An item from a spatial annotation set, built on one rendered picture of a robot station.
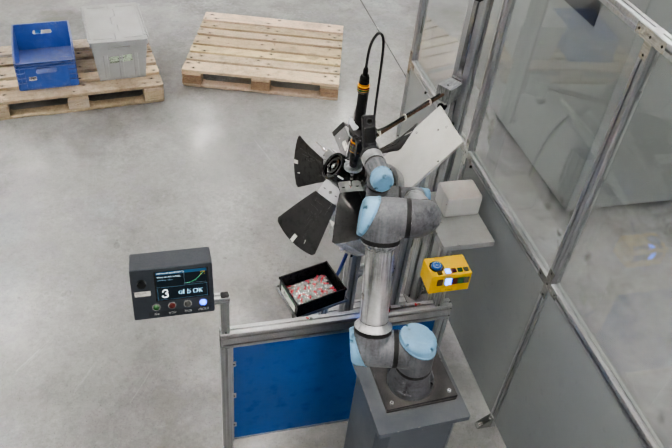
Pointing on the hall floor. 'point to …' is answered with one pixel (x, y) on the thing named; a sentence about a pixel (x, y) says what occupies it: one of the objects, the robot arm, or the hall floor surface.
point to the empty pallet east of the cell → (266, 55)
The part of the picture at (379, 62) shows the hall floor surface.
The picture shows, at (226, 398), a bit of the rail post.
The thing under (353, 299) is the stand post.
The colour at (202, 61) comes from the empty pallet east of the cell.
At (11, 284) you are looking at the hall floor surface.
